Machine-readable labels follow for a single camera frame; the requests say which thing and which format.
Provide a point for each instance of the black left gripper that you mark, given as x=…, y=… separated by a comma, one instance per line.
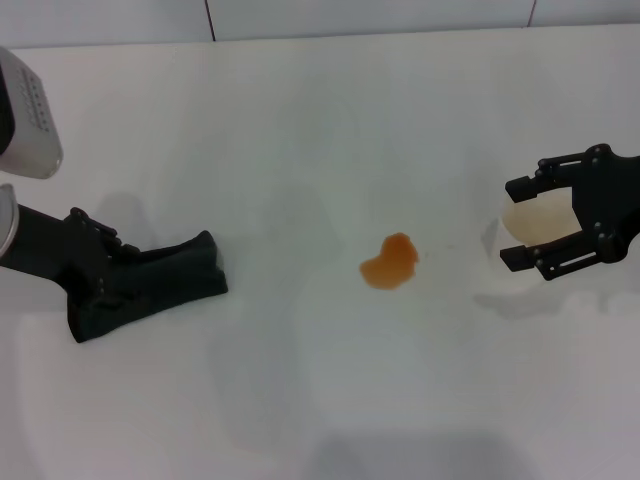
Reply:
x=55, y=250

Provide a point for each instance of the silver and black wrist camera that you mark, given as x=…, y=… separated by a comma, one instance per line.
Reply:
x=32, y=130

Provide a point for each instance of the dark blue rag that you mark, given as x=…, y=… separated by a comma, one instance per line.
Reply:
x=180, y=277

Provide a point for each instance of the orange-brown liquid stain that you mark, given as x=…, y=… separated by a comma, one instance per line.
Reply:
x=387, y=267

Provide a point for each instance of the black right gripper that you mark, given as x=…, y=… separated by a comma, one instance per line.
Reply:
x=612, y=200

